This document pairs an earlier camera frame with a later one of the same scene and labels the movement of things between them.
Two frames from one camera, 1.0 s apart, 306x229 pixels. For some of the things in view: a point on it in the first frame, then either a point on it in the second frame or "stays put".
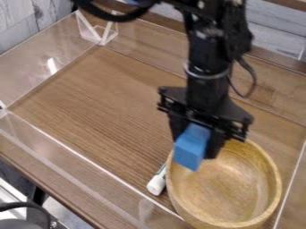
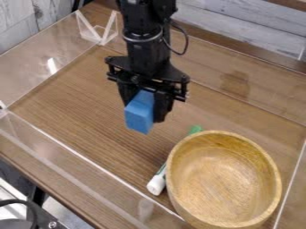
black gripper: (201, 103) → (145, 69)
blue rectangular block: (189, 145) → (139, 111)
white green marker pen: (156, 183) stays put
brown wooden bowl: (231, 192) stays put
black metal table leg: (38, 196) stays put
